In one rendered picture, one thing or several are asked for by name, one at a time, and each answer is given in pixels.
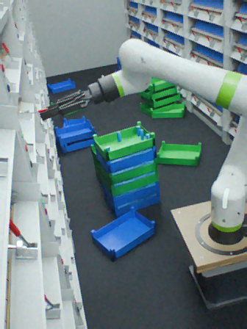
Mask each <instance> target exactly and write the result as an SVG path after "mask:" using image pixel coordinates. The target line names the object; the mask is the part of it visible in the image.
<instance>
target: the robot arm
mask: <svg viewBox="0 0 247 329"><path fill-rule="evenodd" d="M118 59H119V62H120V64H121V70H119V71H117V72H115V73H112V74H110V75H108V76H103V75H102V76H101V78H100V79H98V83H97V82H95V83H93V84H89V85H88V86H87V88H88V91H85V92H82V91H81V90H79V91H78V92H76V93H74V94H72V95H70V96H68V97H64V98H61V99H59V100H57V103H55V104H52V105H50V106H47V107H45V108H47V109H48V110H46V111H45V112H41V113H40V116H41V118H42V121H44V120H47V119H49V118H52V117H54V116H56V115H59V114H62V115H66V114H68V113H70V112H73V111H76V110H78V109H82V108H87V104H89V103H90V102H92V101H93V102H94V104H95V105H97V104H100V103H101V102H104V100H105V101H106V103H110V102H111V104H112V105H113V104H114V103H113V101H115V99H117V98H120V97H123V96H125V95H128V94H132V93H141V92H143V91H145V90H147V88H148V86H149V85H150V83H151V77H154V78H156V79H160V80H162V81H164V82H168V83H170V84H175V85H176V86H179V87H182V88H184V89H186V90H188V91H190V92H192V93H194V94H196V95H198V96H200V97H202V98H203V99H205V100H207V101H209V102H213V103H214V104H216V105H218V106H221V107H223V108H224V109H227V110H229V111H230V112H233V113H235V114H237V115H240V120H239V123H238V126H237V131H236V135H235V138H234V141H233V143H232V146H231V148H230V150H229V155H228V156H227V158H226V160H225V162H224V163H223V166H222V168H221V171H220V172H219V174H218V179H217V180H216V181H215V183H214V184H213V185H212V189H211V219H212V222H211V223H210V224H209V226H208V234H209V236H210V238H211V239H212V240H213V241H214V242H217V243H218V244H220V245H234V244H237V243H238V242H241V241H242V240H243V238H244V237H246V238H247V213H246V214H244V211H245V204H246V197H247V76H244V75H243V74H239V73H235V72H232V71H229V70H224V69H221V68H216V67H213V66H208V65H204V64H201V63H198V62H194V61H191V60H188V59H184V58H181V57H179V56H177V55H174V54H169V53H168V52H165V51H162V50H160V49H158V48H156V47H154V46H152V45H150V44H148V43H144V42H143V41H142V40H138V39H131V40H128V41H126V42H124V43H123V44H122V46H121V47H120V49H119V51H118ZM45 108H44V109H45Z"/></svg>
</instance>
